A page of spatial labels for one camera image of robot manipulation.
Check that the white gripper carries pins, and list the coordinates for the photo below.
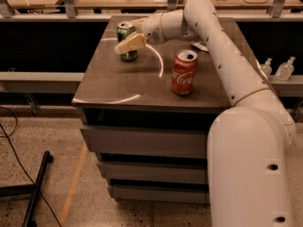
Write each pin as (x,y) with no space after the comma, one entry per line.
(152,28)

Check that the green soda can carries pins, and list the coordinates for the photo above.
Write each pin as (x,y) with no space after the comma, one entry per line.
(123,30)

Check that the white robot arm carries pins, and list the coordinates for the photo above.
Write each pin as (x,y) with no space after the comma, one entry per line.
(246,143)

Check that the red Coca-Cola can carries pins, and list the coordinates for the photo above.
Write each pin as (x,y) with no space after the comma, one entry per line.
(183,71)

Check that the grey drawer cabinet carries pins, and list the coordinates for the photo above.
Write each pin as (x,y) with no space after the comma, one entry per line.
(150,142)

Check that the clear sanitizer bottle left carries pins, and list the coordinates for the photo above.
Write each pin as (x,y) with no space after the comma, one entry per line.
(266,67)

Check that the clear sanitizer bottle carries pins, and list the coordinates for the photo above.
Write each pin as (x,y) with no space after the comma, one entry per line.
(285,70)
(266,67)

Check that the clear sanitizer bottle right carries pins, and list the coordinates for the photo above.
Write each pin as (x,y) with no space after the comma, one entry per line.
(285,70)

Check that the black stand leg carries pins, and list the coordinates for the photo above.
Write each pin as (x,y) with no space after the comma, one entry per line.
(31,189)

